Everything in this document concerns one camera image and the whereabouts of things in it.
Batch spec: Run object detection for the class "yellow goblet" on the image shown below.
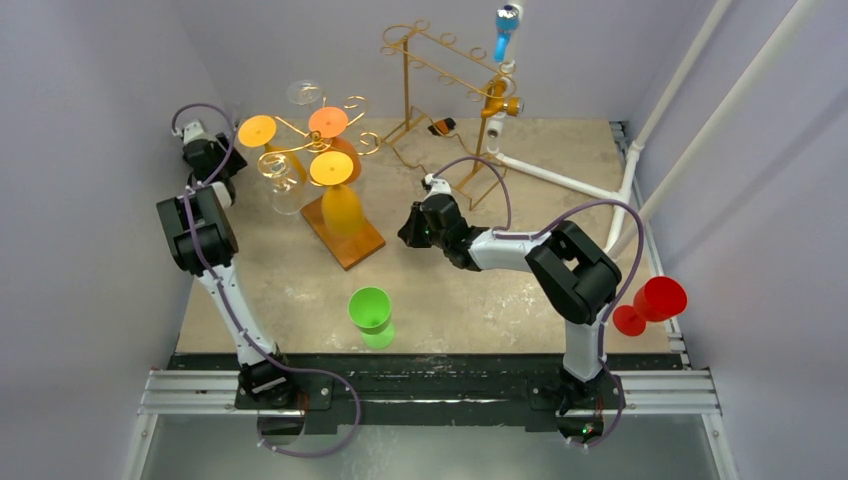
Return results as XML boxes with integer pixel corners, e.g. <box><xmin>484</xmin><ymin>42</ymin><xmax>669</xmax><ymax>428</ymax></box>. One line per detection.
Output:
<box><xmin>309</xmin><ymin>151</ymin><xmax>365</xmax><ymax>237</ymax></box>
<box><xmin>237</xmin><ymin>115</ymin><xmax>307</xmax><ymax>184</ymax></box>

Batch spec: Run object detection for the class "gold scroll glass rack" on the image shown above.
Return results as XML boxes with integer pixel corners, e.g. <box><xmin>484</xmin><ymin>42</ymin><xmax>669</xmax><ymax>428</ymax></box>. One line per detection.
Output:
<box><xmin>238</xmin><ymin>80</ymin><xmax>385</xmax><ymax>271</ymax></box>

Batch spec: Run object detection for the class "yellow goblet front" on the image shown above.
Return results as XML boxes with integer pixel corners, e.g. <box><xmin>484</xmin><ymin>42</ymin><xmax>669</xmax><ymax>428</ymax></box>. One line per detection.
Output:
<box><xmin>309</xmin><ymin>151</ymin><xmax>365</xmax><ymax>237</ymax></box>

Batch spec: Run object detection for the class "green plastic goblet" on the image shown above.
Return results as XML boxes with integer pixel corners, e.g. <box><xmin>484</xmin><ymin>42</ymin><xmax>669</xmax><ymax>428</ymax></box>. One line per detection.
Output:
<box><xmin>347</xmin><ymin>287</ymin><xmax>395</xmax><ymax>350</ymax></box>

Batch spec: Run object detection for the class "tall clear flute glass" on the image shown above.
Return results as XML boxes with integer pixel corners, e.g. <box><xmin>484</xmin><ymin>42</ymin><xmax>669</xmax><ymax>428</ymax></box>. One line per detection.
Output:
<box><xmin>286</xmin><ymin>80</ymin><xmax>326</xmax><ymax>106</ymax></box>

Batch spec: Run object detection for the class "gold rectangular wire rack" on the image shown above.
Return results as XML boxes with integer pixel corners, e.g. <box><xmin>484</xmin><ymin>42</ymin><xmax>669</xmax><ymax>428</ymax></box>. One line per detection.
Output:
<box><xmin>380</xmin><ymin>19</ymin><xmax>519</xmax><ymax>175</ymax></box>

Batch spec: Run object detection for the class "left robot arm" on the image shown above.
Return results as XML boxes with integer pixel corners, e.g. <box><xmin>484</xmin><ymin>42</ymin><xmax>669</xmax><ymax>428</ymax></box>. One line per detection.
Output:
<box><xmin>156</xmin><ymin>122</ymin><xmax>298</xmax><ymax>409</ymax></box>

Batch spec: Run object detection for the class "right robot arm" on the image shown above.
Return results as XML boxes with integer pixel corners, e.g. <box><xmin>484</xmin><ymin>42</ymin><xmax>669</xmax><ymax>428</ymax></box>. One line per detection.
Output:
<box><xmin>398</xmin><ymin>193</ymin><xmax>622</xmax><ymax>407</ymax></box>

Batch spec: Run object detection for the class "small orange black object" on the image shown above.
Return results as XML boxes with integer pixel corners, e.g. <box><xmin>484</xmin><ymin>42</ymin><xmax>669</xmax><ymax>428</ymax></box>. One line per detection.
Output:
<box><xmin>427</xmin><ymin>117</ymin><xmax>456</xmax><ymax>137</ymax></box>

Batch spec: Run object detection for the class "orange pipe fitting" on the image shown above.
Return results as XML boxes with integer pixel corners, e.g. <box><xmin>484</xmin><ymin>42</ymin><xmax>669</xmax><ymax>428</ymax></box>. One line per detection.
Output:
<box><xmin>480</xmin><ymin>75</ymin><xmax>524</xmax><ymax>119</ymax></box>

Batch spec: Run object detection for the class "red plastic goblet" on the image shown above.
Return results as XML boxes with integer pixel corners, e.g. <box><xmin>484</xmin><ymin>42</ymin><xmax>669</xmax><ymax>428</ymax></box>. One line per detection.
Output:
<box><xmin>613</xmin><ymin>276</ymin><xmax>688</xmax><ymax>337</ymax></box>

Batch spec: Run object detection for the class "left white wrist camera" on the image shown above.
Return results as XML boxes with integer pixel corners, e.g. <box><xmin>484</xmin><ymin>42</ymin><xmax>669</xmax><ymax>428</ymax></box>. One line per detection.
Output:
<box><xmin>173</xmin><ymin>119</ymin><xmax>210</xmax><ymax>145</ymax></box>

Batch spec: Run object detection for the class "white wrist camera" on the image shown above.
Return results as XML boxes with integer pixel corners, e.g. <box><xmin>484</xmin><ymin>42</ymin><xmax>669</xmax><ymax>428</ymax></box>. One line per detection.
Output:
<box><xmin>422</xmin><ymin>174</ymin><xmax>452</xmax><ymax>198</ymax></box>
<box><xmin>173</xmin><ymin>119</ymin><xmax>210</xmax><ymax>145</ymax></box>

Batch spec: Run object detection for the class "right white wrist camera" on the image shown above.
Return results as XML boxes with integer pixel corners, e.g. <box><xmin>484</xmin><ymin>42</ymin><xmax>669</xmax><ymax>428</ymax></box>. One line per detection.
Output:
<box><xmin>422</xmin><ymin>174</ymin><xmax>452</xmax><ymax>198</ymax></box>

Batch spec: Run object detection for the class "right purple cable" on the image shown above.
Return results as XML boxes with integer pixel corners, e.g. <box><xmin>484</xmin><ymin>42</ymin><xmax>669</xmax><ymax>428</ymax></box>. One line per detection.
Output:
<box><xmin>430</xmin><ymin>155</ymin><xmax>646</xmax><ymax>450</ymax></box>

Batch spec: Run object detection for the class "white pvc pipe frame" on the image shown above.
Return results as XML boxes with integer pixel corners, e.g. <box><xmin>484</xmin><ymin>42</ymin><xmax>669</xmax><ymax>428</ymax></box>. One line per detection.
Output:
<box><xmin>486</xmin><ymin>0</ymin><xmax>826</xmax><ymax>266</ymax></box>

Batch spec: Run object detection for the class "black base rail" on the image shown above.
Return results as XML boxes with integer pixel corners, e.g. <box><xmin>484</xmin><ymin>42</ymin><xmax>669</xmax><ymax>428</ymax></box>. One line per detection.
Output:
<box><xmin>140</xmin><ymin>354</ymin><xmax>719</xmax><ymax>434</ymax></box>

